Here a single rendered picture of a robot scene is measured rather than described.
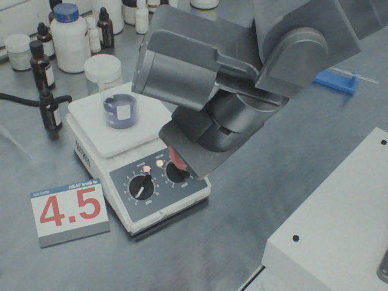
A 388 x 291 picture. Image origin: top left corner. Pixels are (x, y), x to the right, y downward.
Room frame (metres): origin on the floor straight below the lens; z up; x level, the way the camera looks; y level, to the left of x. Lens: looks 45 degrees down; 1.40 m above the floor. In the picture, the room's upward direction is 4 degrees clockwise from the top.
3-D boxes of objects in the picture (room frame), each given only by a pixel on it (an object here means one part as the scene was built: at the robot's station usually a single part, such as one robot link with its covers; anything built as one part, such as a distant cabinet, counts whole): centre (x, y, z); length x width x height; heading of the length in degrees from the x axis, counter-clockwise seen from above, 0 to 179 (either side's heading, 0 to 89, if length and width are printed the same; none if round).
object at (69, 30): (0.71, 0.24, 0.96); 0.06 x 0.06 x 0.11
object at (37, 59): (0.64, 0.27, 0.94); 0.03 x 0.03 x 0.08
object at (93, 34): (0.76, 0.21, 0.93); 0.03 x 0.03 x 0.07
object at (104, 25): (0.79, 0.19, 0.94); 0.03 x 0.03 x 0.08
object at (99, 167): (0.45, 0.09, 0.94); 0.22 x 0.13 x 0.08; 36
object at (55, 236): (0.35, 0.16, 0.92); 0.09 x 0.06 x 0.04; 111
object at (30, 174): (0.43, 0.23, 0.91); 0.06 x 0.06 x 0.02
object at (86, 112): (0.47, 0.10, 0.98); 0.12 x 0.12 x 0.01; 36
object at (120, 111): (0.46, 0.10, 1.02); 0.06 x 0.05 x 0.08; 50
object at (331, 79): (0.70, -0.25, 0.92); 0.10 x 0.03 x 0.04; 63
